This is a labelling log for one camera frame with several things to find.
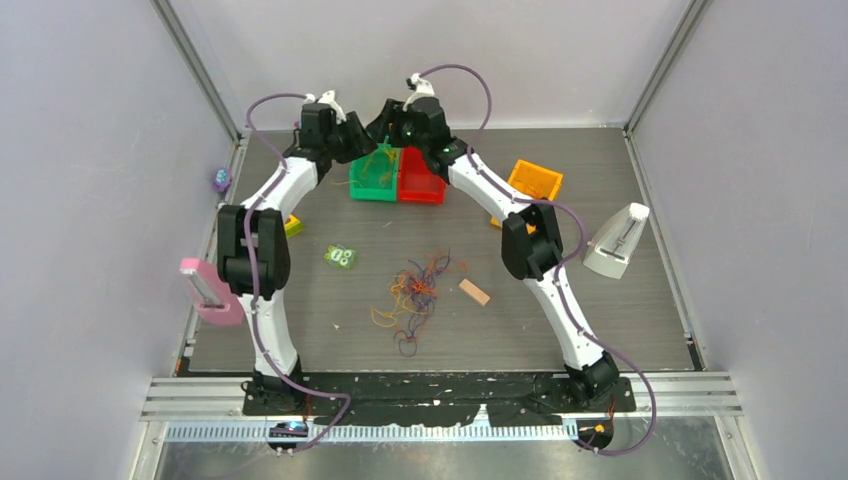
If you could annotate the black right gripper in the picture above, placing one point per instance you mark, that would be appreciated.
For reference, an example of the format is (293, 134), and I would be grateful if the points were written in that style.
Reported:
(391, 114)

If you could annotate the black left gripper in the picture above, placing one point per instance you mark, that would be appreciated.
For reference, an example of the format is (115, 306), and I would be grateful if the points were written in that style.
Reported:
(360, 144)

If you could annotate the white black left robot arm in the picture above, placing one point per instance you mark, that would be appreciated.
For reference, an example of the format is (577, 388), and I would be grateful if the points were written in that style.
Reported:
(253, 256)

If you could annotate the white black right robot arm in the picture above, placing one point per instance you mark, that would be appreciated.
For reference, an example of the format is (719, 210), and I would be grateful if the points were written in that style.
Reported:
(531, 243)

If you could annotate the red plastic bin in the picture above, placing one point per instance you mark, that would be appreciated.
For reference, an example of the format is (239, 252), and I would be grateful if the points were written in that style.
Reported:
(415, 183)

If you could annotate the green plastic bin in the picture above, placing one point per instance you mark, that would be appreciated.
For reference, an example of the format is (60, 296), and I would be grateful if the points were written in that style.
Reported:
(374, 177)

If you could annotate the yellow triangular toy block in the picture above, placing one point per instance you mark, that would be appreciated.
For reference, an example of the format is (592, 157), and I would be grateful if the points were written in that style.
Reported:
(292, 226)

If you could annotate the purple egg toy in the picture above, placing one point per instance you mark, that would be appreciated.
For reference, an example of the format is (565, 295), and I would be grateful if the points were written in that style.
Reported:
(222, 180)

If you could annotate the green monster toy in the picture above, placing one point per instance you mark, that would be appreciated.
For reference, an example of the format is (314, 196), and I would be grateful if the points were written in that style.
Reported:
(340, 256)

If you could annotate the orange plastic bin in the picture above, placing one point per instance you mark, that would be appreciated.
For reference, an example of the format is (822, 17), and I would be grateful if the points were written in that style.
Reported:
(534, 180)

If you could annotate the small wooden block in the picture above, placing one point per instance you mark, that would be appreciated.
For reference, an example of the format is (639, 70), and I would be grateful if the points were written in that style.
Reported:
(474, 292)

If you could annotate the pink toy toaster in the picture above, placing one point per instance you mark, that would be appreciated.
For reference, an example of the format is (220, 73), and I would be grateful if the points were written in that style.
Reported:
(212, 298)

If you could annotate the white toy toaster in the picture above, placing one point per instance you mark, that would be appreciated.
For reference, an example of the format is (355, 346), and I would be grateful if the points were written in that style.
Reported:
(611, 249)

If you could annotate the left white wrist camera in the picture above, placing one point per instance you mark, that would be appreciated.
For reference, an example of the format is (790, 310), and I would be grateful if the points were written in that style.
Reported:
(328, 99)

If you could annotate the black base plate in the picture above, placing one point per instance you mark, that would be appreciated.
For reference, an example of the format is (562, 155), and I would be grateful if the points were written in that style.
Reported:
(432, 399)

